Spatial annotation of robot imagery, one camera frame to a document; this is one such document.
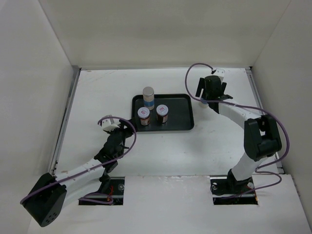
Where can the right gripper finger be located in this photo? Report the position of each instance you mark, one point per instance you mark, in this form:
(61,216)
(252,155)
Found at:
(222,88)
(200,92)

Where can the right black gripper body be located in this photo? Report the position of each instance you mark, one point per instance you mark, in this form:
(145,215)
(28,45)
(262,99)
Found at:
(206,93)

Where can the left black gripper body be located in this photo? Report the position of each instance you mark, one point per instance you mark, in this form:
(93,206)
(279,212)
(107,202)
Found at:
(123,133)

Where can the blue label bottle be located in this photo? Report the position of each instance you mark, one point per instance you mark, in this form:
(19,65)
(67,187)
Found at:
(203,104)
(148,98)

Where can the dark jar red label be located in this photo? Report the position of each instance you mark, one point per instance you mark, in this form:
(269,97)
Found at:
(162,113)
(144,116)

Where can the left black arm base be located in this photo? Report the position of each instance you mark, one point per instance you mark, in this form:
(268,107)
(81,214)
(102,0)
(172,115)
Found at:
(112,186)

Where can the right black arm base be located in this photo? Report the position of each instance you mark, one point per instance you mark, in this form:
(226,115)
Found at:
(221,185)

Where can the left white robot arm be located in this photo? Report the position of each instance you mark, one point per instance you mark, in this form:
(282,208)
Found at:
(51,193)

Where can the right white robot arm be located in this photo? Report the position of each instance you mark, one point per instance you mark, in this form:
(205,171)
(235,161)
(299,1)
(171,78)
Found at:
(261,136)

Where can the black rectangular plastic tray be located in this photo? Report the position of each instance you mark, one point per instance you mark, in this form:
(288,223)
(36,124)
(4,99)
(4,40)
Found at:
(180,117)

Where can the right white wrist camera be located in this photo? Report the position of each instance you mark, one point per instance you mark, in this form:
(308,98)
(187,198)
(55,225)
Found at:
(219,73)

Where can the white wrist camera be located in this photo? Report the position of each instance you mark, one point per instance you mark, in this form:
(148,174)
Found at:
(219,73)
(107,123)

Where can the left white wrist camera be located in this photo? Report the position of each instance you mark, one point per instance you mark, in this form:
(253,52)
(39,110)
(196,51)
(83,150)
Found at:
(107,123)

